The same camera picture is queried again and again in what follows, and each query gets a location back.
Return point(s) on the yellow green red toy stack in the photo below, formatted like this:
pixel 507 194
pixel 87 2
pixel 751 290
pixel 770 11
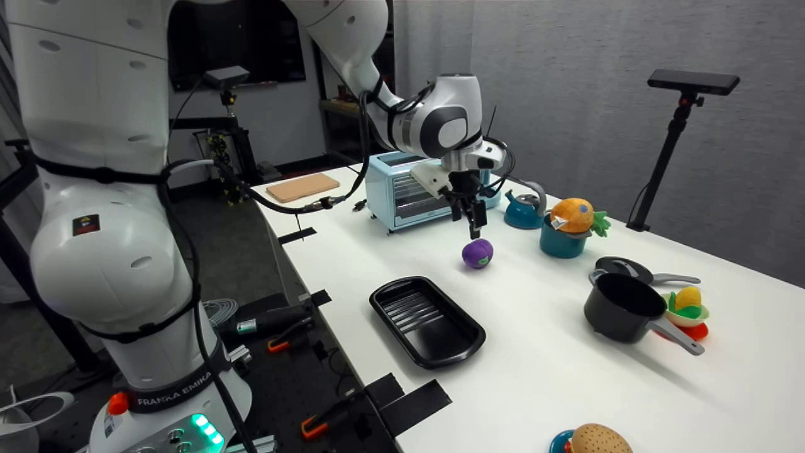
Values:
pixel 688 305

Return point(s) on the light blue toy toaster oven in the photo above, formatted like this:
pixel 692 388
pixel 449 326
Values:
pixel 404 197

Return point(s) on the toy burger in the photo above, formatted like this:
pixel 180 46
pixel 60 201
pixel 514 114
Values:
pixel 596 442

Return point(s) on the purple round toy object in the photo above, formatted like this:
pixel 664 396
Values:
pixel 478 256

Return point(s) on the orange black clamp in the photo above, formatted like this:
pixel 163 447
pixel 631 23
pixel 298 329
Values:
pixel 323 420
pixel 291 339

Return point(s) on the black tool with teal tip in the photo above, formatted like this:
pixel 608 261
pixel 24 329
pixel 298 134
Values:
pixel 267 320

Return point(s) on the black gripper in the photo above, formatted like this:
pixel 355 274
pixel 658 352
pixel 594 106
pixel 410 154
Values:
pixel 467 190

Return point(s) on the small black camera on stand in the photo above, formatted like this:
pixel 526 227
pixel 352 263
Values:
pixel 226 73

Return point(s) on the black camera tripod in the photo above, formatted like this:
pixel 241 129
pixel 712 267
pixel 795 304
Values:
pixel 669 143

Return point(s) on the teal cup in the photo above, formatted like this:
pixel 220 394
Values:
pixel 558 242

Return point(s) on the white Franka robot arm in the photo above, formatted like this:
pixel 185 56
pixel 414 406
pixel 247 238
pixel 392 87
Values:
pixel 102 253

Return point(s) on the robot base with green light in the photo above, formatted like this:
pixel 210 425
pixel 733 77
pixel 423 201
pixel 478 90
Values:
pixel 167 432

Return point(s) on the black stereo camera bar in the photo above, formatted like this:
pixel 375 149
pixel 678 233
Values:
pixel 692 81

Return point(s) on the black ribbed plastic tray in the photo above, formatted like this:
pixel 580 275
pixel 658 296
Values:
pixel 429 323

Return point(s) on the black metal camera stand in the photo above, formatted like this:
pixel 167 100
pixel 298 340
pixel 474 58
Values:
pixel 224 154

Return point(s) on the black monitor screen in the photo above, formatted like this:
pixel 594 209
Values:
pixel 241 41

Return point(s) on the wooden cutting board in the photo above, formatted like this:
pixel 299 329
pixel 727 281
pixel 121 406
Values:
pixel 302 187

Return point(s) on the black tape strip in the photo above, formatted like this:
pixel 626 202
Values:
pixel 298 235
pixel 316 297
pixel 384 391
pixel 419 406

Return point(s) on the teal toy kettle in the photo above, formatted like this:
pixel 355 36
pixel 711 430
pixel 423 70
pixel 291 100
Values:
pixel 522 216

